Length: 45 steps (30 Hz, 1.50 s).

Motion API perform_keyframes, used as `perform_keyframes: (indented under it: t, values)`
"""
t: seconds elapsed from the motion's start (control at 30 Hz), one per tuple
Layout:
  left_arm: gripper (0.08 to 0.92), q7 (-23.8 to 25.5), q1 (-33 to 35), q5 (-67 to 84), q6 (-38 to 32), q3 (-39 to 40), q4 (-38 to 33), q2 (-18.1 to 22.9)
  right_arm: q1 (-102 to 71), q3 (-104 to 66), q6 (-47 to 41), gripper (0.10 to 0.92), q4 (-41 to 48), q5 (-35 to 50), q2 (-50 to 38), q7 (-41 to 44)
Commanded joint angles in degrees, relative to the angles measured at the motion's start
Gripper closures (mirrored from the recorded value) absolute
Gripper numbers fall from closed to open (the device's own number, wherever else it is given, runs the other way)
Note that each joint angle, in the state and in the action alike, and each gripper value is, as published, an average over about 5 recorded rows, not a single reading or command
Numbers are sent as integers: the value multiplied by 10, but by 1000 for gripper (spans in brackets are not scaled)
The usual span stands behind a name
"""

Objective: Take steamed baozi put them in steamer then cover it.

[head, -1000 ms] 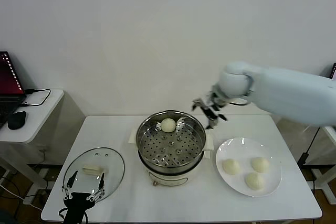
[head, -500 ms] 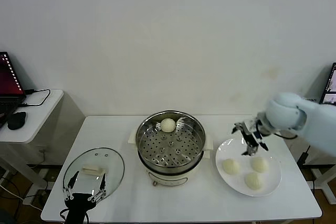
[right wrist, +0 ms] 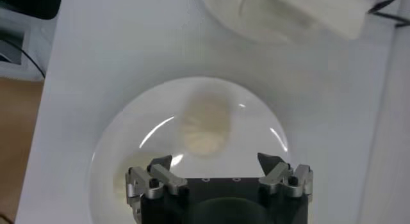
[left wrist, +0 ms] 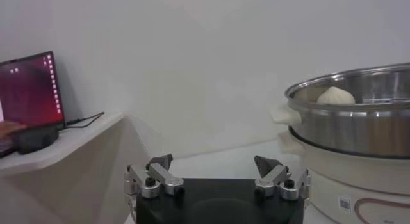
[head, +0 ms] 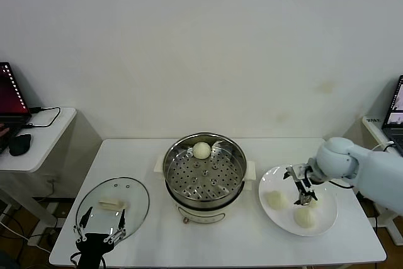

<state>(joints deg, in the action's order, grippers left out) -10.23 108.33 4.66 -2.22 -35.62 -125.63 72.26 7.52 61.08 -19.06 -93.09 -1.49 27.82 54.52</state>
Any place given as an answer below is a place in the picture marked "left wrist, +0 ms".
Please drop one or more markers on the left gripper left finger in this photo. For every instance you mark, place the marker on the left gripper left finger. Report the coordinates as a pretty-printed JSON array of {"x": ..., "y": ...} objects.
[{"x": 163, "y": 177}]

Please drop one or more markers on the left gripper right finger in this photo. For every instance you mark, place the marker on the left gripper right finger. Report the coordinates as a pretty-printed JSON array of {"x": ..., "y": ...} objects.
[{"x": 272, "y": 177}]

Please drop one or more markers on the white steamed baozi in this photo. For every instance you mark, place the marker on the white steamed baozi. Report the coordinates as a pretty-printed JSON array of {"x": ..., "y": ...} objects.
[{"x": 335, "y": 96}]

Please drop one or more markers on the steel perforated steamer basket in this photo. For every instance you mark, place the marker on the steel perforated steamer basket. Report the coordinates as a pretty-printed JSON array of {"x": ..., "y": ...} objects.
[{"x": 352, "y": 132}]

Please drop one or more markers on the person's bare hand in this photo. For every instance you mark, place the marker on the person's bare hand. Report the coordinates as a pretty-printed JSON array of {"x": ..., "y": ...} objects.
[{"x": 11, "y": 128}]

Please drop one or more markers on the white electric cooker pot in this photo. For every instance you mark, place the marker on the white electric cooker pot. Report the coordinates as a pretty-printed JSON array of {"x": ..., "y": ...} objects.
[{"x": 336, "y": 177}]

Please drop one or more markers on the white rounded side table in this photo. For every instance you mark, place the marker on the white rounded side table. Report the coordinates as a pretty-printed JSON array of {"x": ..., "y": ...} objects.
[{"x": 80, "y": 167}]

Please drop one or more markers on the black laptop with dock icons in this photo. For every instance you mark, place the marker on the black laptop with dock icons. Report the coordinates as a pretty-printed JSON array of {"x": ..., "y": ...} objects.
[{"x": 29, "y": 91}]

